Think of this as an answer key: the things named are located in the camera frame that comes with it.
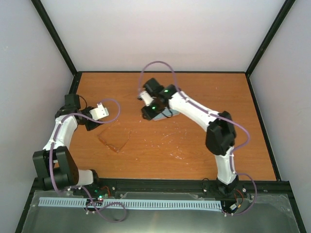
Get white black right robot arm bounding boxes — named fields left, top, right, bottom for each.
left=138, top=78, right=239, bottom=196

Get black enclosure frame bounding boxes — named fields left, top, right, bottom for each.
left=15, top=0, right=306, bottom=233

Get clear acrylic front plate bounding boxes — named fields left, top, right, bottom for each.
left=22, top=191, right=299, bottom=233

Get orange transparent sunglasses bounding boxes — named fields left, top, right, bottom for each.
left=98, top=120, right=132, bottom=153

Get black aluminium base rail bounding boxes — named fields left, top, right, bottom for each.
left=31, top=177, right=292, bottom=201

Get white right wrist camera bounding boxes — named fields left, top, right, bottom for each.
left=138, top=91, right=154, bottom=106

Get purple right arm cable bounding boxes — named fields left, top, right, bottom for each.
left=137, top=61, right=258, bottom=217

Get light blue cleaning cloth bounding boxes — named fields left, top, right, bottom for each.
left=153, top=114, right=171, bottom=121

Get white pink glasses case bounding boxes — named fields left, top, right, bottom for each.
left=160, top=108, right=179, bottom=117

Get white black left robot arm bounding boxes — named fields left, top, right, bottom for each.
left=33, top=94, right=109, bottom=196

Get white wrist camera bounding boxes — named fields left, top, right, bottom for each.
left=89, top=102, right=109, bottom=120
left=138, top=91, right=154, bottom=106

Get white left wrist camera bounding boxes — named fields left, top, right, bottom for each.
left=89, top=102, right=109, bottom=120

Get light blue slotted cable duct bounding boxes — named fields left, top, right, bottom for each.
left=38, top=197, right=222, bottom=211

